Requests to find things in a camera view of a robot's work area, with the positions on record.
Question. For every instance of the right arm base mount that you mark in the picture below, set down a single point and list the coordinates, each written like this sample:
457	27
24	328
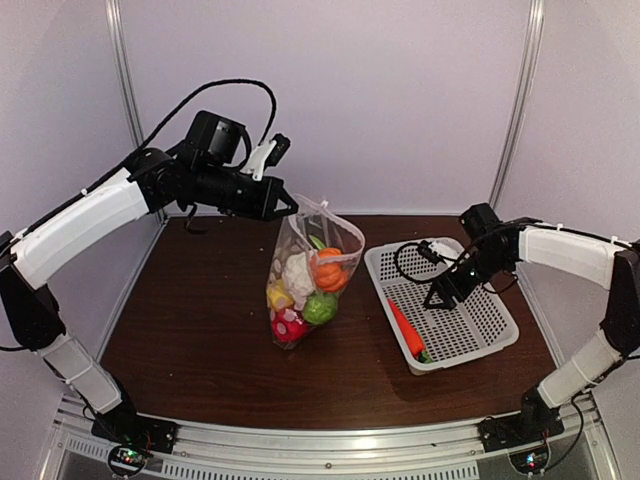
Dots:
520	430

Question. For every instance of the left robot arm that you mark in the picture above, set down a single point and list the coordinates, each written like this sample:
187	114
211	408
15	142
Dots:
137	188

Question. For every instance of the orange carrot toy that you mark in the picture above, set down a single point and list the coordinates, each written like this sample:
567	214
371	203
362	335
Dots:
411	337

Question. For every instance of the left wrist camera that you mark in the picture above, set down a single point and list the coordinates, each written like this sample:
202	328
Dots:
266	155

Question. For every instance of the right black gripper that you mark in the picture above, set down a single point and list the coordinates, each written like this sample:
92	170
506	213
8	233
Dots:
455	286

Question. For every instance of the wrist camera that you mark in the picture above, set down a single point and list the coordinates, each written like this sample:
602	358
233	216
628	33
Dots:
436	252
266	155

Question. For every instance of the white plastic basket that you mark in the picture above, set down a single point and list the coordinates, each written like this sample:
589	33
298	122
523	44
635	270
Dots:
480	326

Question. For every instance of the aluminium front rail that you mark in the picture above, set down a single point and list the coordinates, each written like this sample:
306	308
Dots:
451	450

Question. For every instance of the aluminium frame post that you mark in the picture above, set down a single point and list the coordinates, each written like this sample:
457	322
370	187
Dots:
118	42
529	61

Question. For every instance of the green pepper toy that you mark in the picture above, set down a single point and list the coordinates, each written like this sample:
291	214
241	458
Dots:
320	308

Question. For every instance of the orange pumpkin toy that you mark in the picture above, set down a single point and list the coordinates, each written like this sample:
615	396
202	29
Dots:
329	277

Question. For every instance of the left aluminium frame post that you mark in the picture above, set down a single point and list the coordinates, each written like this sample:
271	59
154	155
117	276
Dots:
118	42

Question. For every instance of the clear dotted zip bag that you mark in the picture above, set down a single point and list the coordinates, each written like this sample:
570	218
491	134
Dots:
314	227

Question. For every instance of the right aluminium frame post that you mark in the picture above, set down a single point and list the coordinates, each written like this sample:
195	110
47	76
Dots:
529	61

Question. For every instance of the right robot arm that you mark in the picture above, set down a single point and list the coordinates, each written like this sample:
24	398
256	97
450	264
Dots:
608	264

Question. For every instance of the yellow apple toy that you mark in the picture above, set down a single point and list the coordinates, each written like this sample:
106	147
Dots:
277	296

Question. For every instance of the red pepper toy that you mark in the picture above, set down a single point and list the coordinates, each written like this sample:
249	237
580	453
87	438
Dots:
288	325

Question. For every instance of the green lettuce leaf toy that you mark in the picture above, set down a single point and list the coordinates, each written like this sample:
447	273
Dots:
424	358

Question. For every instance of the white cauliflower toy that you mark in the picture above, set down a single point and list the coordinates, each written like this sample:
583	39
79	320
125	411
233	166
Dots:
297	279

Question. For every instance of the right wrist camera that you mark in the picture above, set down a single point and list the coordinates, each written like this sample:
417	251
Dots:
436	252

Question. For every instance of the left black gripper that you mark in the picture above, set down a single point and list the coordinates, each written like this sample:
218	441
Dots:
263	208

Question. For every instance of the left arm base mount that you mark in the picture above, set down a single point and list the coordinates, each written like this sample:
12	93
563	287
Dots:
150	434

